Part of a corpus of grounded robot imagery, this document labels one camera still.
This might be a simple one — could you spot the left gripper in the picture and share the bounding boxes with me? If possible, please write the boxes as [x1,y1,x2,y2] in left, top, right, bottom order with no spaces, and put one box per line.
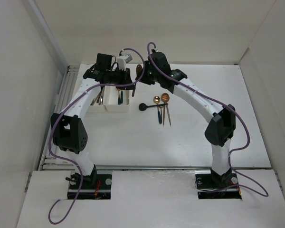
[106,66,135,90]

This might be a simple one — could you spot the gold spoon teal handle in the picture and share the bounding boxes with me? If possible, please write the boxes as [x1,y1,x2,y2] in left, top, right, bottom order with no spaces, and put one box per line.
[118,92,123,105]
[153,96,162,124]

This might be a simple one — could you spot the silver fork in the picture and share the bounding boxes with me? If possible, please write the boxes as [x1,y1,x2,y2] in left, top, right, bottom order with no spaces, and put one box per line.
[91,89,101,105]

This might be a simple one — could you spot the gold fork teal handle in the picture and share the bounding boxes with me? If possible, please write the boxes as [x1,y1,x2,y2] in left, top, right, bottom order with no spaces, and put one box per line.
[98,87,105,105]

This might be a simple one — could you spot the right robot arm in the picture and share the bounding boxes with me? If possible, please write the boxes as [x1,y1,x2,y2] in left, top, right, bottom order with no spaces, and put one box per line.
[141,51,236,187]

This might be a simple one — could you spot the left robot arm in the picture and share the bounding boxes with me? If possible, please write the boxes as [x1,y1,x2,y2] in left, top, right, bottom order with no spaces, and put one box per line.
[50,53,135,189]

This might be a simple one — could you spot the right white container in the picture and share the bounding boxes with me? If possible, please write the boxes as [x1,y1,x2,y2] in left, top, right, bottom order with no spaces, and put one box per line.
[104,86,130,113]

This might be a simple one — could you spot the white container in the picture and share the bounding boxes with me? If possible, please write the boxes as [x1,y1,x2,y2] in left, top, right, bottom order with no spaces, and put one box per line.
[87,86,106,114]
[104,86,130,113]

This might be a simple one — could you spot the black round ladle spoon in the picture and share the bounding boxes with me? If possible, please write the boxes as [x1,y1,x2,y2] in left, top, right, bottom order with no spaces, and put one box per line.
[138,103,168,111]

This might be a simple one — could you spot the left white container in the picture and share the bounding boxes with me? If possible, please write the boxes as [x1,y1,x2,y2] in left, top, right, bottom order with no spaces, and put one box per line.
[87,86,106,114]

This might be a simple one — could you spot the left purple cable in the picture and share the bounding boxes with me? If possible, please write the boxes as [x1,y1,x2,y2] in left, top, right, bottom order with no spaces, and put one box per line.
[48,47,145,225]

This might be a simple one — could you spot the purple cable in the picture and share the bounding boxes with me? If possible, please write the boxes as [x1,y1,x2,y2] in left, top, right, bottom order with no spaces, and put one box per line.
[146,42,269,199]
[48,47,145,225]

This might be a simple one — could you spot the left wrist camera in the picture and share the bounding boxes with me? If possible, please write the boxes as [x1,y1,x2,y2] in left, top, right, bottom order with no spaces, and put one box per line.
[116,54,133,71]

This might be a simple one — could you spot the aluminium rail frame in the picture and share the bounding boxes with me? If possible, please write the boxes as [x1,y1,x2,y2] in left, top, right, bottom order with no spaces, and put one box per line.
[36,65,80,171]

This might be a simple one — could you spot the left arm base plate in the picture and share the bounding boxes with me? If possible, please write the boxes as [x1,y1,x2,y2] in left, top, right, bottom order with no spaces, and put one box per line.
[65,173,112,200]

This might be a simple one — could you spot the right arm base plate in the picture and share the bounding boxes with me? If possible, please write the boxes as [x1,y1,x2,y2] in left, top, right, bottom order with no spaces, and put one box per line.
[194,173,242,200]

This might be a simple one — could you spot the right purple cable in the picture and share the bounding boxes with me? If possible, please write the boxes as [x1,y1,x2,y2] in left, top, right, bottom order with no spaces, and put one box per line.
[146,42,269,199]

